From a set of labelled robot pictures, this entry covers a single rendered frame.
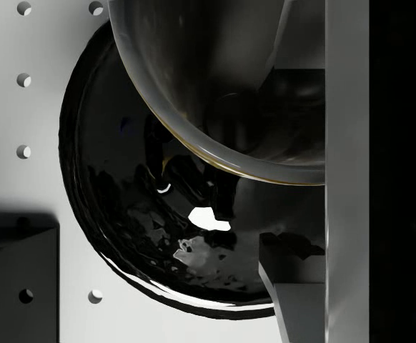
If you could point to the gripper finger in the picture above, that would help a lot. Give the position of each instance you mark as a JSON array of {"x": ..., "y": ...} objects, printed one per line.
[
  {"x": 301, "y": 307},
  {"x": 301, "y": 35}
]

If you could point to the black mug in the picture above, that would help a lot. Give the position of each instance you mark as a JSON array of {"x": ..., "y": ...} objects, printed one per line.
[{"x": 179, "y": 71}]

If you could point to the black plate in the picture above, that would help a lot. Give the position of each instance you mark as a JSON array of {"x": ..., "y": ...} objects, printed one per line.
[{"x": 122, "y": 214}]

